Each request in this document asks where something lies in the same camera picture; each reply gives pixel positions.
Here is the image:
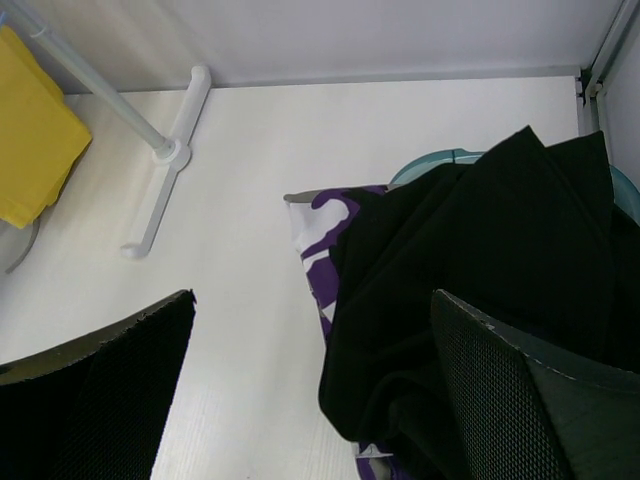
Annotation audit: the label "teal plastic bin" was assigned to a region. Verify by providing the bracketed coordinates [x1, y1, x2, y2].
[390, 149, 640, 224]

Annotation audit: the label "white and metal clothes rack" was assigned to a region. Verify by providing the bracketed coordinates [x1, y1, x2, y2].
[1, 1, 212, 259]

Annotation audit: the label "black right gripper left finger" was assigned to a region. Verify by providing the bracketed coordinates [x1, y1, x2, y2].
[1, 290, 196, 479]

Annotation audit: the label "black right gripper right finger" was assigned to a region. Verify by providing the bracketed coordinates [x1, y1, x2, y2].
[431, 290, 639, 479]

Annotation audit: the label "yellow trousers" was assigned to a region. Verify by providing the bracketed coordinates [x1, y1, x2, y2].
[1, 25, 92, 229]

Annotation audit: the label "light blue wire hanger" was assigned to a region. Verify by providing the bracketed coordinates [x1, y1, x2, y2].
[1, 10, 48, 39]

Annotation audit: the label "purple camouflage trousers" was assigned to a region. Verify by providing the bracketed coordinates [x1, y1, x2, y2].
[284, 185, 408, 479]

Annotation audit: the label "black trousers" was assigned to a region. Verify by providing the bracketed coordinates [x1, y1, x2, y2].
[319, 128, 639, 479]

